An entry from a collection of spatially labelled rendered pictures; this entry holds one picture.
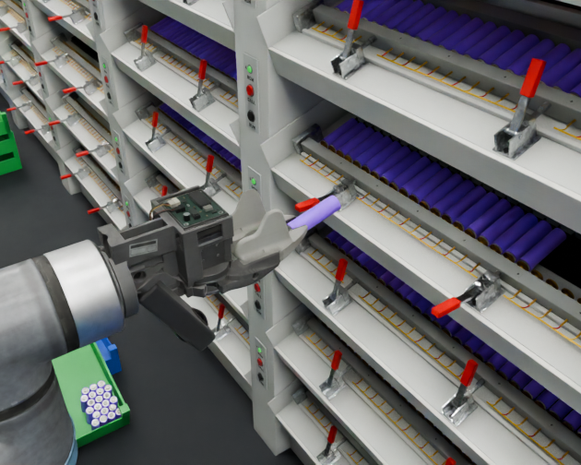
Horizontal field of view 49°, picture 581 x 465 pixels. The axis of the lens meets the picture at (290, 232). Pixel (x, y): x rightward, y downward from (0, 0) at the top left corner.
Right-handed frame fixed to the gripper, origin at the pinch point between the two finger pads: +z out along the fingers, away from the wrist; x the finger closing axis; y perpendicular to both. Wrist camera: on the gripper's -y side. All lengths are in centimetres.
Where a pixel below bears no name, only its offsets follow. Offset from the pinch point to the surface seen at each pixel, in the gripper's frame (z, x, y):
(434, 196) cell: 25.2, 3.0, -5.6
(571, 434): 24.1, -24.6, -25.0
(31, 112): 16, 220, -70
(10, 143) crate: 2, 201, -73
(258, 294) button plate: 15, 35, -40
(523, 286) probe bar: 21.2, -15.4, -6.9
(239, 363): 16, 47, -70
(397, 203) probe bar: 21.0, 5.6, -6.6
